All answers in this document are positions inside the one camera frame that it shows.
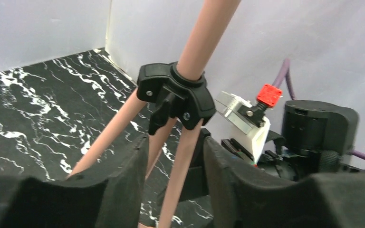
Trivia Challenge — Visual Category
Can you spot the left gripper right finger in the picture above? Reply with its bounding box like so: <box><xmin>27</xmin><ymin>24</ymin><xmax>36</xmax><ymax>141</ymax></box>
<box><xmin>203</xmin><ymin>137</ymin><xmax>365</xmax><ymax>228</ymax></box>

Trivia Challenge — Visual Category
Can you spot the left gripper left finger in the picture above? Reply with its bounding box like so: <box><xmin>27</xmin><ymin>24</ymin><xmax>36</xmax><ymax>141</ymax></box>
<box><xmin>0</xmin><ymin>134</ymin><xmax>148</xmax><ymax>228</ymax></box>

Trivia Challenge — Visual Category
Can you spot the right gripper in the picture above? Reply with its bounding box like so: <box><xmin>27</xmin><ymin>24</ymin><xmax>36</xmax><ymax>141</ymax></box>
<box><xmin>156</xmin><ymin>127</ymin><xmax>299</xmax><ymax>208</ymax></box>

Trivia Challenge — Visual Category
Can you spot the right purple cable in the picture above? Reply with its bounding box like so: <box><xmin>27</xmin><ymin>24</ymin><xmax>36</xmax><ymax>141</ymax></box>
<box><xmin>272</xmin><ymin>58</ymin><xmax>365</xmax><ymax>168</ymax></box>

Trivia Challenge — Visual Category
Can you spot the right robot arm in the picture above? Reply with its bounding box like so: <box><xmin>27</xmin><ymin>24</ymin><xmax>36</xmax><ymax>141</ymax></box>
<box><xmin>221</xmin><ymin>100</ymin><xmax>359</xmax><ymax>181</ymax></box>

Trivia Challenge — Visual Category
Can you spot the pink music stand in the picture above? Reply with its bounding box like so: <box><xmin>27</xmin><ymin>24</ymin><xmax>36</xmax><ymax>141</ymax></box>
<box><xmin>71</xmin><ymin>0</ymin><xmax>239</xmax><ymax>228</ymax></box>

